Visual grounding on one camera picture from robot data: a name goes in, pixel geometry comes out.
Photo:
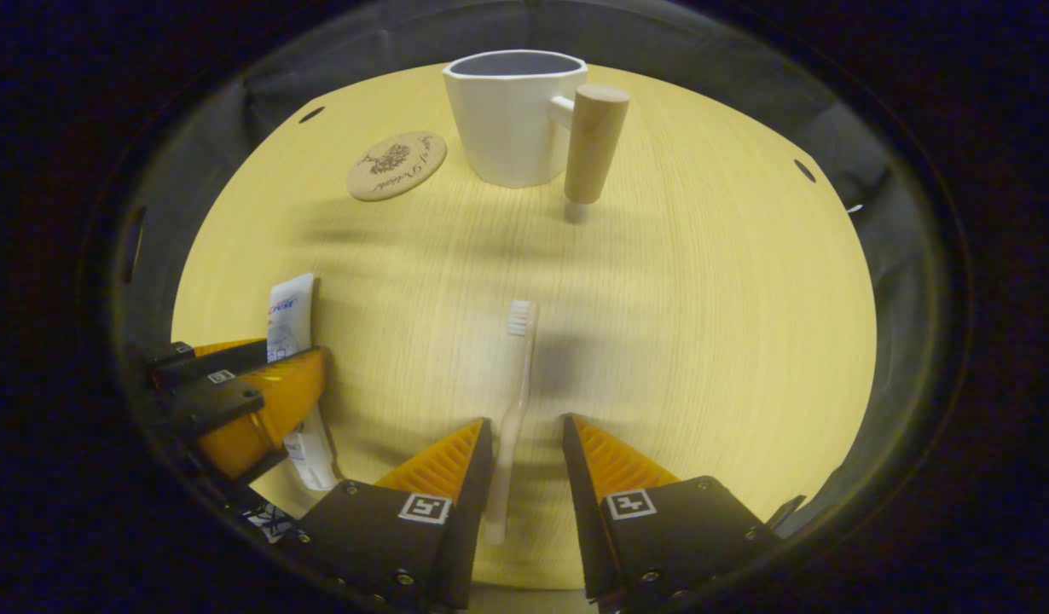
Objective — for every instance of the beige toothbrush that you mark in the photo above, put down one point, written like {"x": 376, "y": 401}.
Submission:
{"x": 522, "y": 375}

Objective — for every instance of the white toothpaste tube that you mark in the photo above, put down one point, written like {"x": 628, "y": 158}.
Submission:
{"x": 290, "y": 315}

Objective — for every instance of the light wooden desktop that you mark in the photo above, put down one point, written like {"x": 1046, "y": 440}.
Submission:
{"x": 704, "y": 341}

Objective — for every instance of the round wooden coaster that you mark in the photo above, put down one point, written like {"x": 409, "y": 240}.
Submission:
{"x": 396, "y": 166}

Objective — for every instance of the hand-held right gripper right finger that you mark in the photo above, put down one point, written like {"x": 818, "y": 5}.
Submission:
{"x": 586, "y": 512}

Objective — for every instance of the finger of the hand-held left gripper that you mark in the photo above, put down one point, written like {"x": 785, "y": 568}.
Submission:
{"x": 209, "y": 358}
{"x": 277, "y": 401}

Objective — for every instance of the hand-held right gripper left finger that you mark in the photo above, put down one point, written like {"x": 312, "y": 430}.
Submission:
{"x": 469, "y": 503}

